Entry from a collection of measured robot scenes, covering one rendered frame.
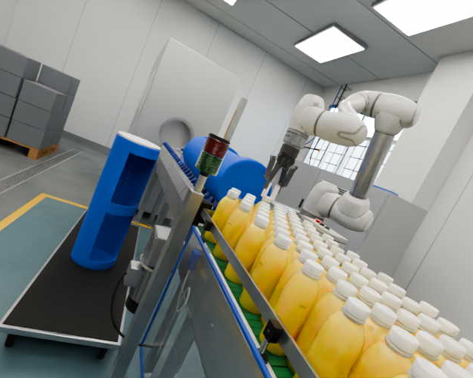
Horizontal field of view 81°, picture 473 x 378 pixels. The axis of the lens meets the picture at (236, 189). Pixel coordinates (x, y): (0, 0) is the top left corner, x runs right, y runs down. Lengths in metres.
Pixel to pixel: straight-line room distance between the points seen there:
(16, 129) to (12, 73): 0.68
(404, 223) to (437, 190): 1.18
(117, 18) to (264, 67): 3.05
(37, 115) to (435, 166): 4.90
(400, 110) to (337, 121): 0.54
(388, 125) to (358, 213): 0.49
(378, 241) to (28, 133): 4.28
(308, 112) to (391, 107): 0.55
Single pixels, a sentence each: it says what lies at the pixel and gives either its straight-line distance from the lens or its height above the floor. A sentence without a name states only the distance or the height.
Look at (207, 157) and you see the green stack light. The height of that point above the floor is 1.20.
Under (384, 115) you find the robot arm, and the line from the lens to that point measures 1.56.
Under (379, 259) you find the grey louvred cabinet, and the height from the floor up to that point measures 0.86.
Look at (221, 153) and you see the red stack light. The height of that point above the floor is 1.22.
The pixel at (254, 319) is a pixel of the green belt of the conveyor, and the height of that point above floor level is 0.90.
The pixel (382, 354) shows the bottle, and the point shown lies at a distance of 0.53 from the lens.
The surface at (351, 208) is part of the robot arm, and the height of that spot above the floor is 1.21.
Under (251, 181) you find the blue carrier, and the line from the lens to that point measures 1.30.
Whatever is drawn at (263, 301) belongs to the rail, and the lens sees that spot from 0.66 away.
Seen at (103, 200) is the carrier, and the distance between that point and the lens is 1.91.
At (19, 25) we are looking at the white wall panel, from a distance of 6.83.
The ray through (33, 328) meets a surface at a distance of 1.66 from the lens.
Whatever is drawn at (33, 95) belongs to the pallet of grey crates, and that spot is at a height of 0.78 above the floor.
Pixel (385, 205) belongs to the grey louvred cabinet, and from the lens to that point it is 2.74.
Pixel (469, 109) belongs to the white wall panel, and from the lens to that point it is 4.14.
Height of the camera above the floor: 1.25
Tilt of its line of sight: 8 degrees down
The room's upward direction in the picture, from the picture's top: 25 degrees clockwise
